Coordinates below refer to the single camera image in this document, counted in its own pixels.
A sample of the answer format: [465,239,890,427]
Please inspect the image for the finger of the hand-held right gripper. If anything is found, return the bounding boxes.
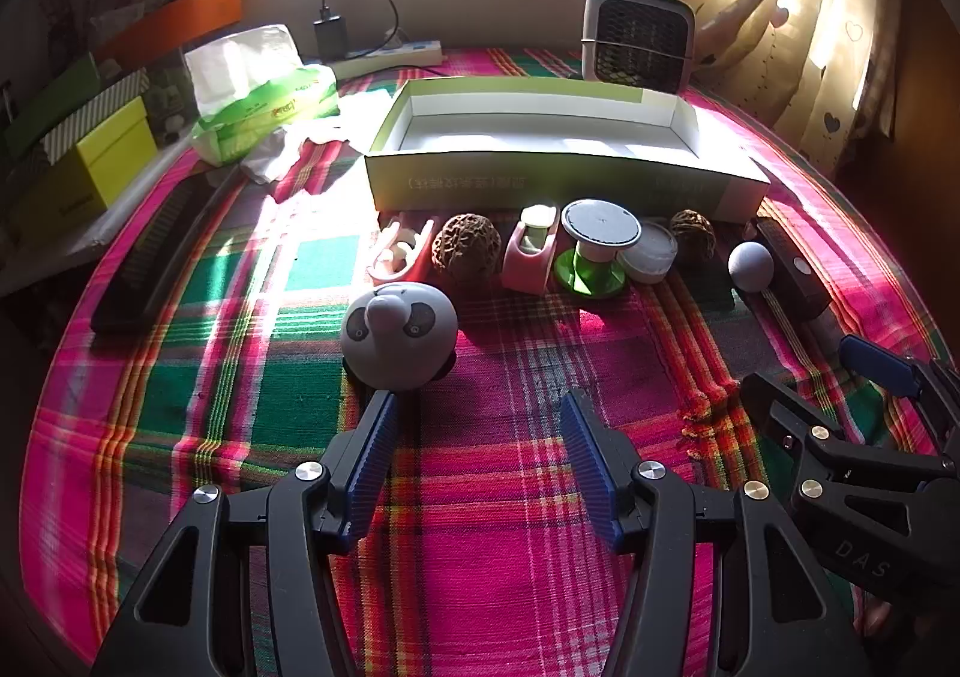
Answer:
[741,373,960,603]
[838,334,960,457]

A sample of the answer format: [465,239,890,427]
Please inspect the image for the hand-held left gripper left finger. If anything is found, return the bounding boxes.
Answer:
[90,388,402,677]

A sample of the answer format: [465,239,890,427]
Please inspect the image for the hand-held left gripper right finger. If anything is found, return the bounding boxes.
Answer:
[561,388,875,677]

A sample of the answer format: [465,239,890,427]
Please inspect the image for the panda face dome toy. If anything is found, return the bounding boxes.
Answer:
[341,282,460,391]

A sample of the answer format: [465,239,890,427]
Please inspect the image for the black rectangular device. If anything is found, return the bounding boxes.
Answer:
[746,215,833,322]

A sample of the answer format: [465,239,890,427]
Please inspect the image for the pale mushroom-shaped ball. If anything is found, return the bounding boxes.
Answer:
[727,242,776,293]

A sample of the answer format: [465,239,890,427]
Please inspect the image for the pink ringed clip holder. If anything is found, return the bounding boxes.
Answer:
[367,214,437,283]

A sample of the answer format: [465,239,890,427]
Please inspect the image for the smooth brown walnut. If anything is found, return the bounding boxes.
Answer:
[670,209,717,264]

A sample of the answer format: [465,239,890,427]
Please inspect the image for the small white round jar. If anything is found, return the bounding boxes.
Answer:
[621,219,680,285]

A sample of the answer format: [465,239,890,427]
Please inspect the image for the pink tape dispenser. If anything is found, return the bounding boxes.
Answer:
[501,204,560,294]

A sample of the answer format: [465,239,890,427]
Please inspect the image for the knobbly spiky walnut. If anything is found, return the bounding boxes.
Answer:
[433,213,500,286]

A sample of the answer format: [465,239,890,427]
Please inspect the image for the green stand with round top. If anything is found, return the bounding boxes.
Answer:
[553,198,644,301]

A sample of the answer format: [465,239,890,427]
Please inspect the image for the shallow green cardboard box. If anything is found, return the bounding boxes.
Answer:
[365,77,773,222]

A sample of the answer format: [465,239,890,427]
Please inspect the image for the plaid tablecloth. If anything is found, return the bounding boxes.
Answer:
[22,47,946,677]

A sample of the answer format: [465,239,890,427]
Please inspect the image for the crumpled white tissue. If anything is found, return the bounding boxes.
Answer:
[240,118,391,185]

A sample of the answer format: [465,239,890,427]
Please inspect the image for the cream heart-print curtain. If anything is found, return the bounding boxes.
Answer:
[675,0,908,175]

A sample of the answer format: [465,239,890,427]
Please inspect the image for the green tissue pack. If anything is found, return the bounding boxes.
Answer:
[184,24,340,168]

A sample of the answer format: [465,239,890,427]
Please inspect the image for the yellow-green box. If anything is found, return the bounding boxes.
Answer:
[11,95,160,243]

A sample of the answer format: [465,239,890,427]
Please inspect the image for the small grey fan heater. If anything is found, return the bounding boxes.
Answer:
[579,0,697,94]

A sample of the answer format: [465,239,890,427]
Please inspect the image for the white power strip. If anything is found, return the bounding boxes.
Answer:
[330,38,443,82]

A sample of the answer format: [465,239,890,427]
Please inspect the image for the black charger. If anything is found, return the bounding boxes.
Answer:
[313,13,347,59]

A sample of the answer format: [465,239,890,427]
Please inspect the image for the striped box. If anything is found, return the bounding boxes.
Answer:
[41,68,151,160]

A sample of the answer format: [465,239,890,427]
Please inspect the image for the orange box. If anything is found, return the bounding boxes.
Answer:
[94,0,245,67]

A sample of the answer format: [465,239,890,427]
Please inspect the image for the dark green box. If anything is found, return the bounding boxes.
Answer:
[4,53,102,153]

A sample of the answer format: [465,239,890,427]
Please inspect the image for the black looped charger cable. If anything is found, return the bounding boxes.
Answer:
[322,0,402,59]

